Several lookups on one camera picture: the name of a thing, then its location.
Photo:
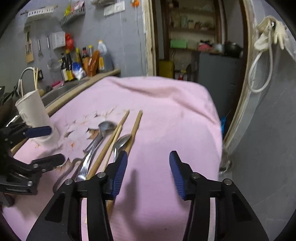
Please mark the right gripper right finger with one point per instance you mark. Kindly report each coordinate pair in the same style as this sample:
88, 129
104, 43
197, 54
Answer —
188, 183

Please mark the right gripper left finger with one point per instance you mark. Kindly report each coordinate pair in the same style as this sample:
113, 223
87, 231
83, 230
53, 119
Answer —
115, 173

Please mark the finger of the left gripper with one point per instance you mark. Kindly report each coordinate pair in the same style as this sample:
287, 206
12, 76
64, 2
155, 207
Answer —
38, 132
48, 163

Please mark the steel vegetable peeler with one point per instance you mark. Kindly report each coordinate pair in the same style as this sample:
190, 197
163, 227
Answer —
65, 169

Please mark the dark brown bamboo chopstick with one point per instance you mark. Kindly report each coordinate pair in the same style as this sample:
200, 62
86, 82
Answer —
110, 204

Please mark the long brown chopstick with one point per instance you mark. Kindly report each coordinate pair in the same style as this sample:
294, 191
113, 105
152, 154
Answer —
103, 152

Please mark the pale wooden chopstick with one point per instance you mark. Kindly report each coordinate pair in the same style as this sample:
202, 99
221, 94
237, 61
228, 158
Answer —
35, 75

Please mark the steel kitchen sink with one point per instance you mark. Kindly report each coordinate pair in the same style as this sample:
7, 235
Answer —
56, 93

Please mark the pale chopstick beside spoon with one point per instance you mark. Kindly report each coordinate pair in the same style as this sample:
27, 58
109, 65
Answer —
109, 152

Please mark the white utensil holder cup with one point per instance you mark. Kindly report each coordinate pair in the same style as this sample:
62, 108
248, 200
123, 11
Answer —
32, 110

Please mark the wooden counter edge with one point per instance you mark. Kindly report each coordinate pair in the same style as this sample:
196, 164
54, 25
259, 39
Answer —
59, 103

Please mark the small steel spoon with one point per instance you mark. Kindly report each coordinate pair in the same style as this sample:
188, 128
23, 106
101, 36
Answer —
119, 144

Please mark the steel fork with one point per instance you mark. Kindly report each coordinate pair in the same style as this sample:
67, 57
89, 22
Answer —
94, 143

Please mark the large steel spoon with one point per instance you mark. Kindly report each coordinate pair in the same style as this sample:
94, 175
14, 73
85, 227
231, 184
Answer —
82, 170

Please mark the pink floral tablecloth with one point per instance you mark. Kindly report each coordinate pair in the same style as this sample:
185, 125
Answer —
177, 115

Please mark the dark soy sauce bottle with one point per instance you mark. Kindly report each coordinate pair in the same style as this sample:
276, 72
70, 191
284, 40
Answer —
64, 68

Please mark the white salt bag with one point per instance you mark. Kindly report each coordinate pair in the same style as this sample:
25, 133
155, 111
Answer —
78, 71

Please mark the orange snack bag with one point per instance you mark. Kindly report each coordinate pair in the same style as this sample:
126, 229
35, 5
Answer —
91, 63

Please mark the red plastic bag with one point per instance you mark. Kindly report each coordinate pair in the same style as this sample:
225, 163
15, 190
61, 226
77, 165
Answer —
69, 42

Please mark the large oil jug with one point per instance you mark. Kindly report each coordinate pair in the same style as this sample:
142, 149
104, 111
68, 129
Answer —
105, 59

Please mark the yellow container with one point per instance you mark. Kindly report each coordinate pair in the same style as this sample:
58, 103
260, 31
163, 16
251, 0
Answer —
166, 69

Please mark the dark grey cabinet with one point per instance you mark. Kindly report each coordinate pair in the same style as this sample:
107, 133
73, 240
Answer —
220, 76

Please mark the green box on shelf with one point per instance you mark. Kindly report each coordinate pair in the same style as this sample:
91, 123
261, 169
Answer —
178, 44

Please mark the black cooking pot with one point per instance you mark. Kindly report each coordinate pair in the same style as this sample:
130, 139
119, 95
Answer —
232, 50

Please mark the white rubber gloves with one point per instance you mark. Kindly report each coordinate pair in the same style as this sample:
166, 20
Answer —
272, 31

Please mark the hanging wire strainer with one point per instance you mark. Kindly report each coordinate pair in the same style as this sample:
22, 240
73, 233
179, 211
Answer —
53, 64

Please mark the white wall box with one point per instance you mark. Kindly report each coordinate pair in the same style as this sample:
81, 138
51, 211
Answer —
58, 40

